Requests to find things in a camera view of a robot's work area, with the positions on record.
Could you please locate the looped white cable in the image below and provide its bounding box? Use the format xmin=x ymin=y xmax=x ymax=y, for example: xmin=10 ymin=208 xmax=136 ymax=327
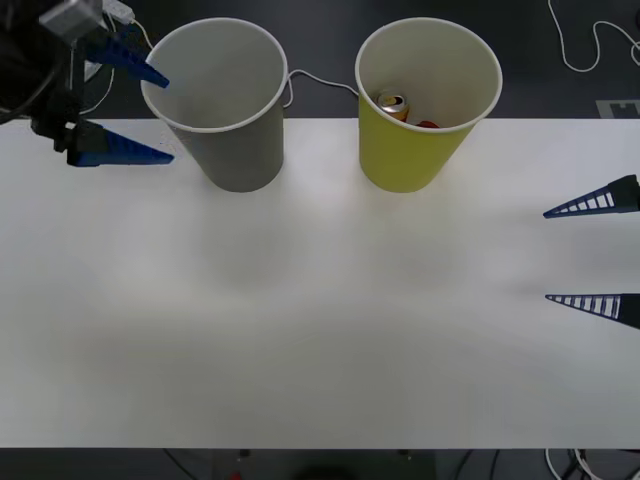
xmin=546 ymin=0 xmax=640 ymax=72

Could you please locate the white round disc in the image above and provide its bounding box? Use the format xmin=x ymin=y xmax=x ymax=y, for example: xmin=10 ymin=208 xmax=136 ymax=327
xmin=83 ymin=59 xmax=113 ymax=84

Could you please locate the white cable under table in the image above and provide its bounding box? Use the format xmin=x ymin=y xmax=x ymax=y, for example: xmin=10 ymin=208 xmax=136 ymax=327
xmin=543 ymin=448 xmax=569 ymax=480
xmin=571 ymin=448 xmax=602 ymax=480

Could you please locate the grey plastic waste bin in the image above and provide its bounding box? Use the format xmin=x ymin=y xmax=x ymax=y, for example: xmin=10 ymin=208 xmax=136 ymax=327
xmin=140 ymin=18 xmax=290 ymax=194

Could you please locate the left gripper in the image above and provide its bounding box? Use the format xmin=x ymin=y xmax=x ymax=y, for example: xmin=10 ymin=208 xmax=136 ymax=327
xmin=30 ymin=25 xmax=176 ymax=168

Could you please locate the yellow-green plastic waste bin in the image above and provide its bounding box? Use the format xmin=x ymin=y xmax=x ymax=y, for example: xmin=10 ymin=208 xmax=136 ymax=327
xmin=354 ymin=17 xmax=503 ymax=194

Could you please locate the grey floor marker plate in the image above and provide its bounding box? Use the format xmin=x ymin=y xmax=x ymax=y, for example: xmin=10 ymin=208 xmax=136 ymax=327
xmin=596 ymin=99 xmax=640 ymax=120

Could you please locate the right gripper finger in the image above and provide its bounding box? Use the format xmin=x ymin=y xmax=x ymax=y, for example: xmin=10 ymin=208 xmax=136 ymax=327
xmin=543 ymin=174 xmax=640 ymax=220
xmin=544 ymin=293 xmax=640 ymax=330

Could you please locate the white power strip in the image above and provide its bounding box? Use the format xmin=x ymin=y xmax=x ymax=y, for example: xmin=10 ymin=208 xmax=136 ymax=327
xmin=101 ymin=0 xmax=135 ymax=24

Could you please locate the white power strip cable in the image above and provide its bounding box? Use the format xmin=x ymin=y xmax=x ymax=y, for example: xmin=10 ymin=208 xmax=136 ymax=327
xmin=130 ymin=17 xmax=362 ymax=109

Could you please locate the gold drink can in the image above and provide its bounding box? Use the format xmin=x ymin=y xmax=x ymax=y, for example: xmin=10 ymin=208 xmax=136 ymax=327
xmin=376 ymin=90 xmax=411 ymax=124

